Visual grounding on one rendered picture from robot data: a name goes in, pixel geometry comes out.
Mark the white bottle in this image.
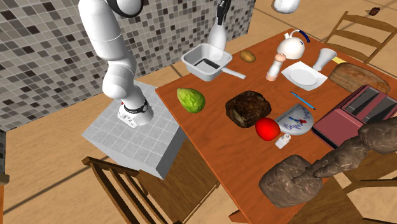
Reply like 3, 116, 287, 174
207, 24, 228, 62

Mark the brown potato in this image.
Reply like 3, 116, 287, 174
239, 50, 257, 64

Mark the white round object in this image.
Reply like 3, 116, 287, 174
271, 0, 302, 15

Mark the white square pan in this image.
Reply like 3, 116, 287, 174
181, 43, 247, 83

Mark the white and pink pepper mill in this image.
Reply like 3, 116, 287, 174
265, 52, 288, 82

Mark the white square plate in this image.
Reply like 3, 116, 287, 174
281, 60, 329, 92

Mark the dark brown bread loaf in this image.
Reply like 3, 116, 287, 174
225, 90, 273, 129

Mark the white cup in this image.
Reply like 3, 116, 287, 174
312, 47, 338, 73

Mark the blue pencil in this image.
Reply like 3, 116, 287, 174
289, 90, 317, 111

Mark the yellow flat object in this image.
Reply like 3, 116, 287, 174
331, 56, 349, 66

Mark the red tomato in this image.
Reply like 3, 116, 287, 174
254, 116, 282, 142

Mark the orange-brown wooden table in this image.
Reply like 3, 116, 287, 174
155, 28, 397, 224

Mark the wooden chair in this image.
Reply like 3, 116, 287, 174
288, 150, 397, 224
322, 10, 397, 65
81, 137, 221, 224

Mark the white salt shaker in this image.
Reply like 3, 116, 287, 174
274, 133, 292, 150

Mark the light brown bread loaf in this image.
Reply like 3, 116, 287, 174
328, 62, 392, 95

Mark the dark pink toaster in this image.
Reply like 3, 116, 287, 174
311, 84, 397, 150

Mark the grey tiled robot stand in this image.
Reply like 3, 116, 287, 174
81, 79, 187, 180

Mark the brown stone statue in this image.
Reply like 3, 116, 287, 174
258, 116, 397, 209

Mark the white kettle with blue handle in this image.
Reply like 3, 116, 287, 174
276, 29, 311, 60

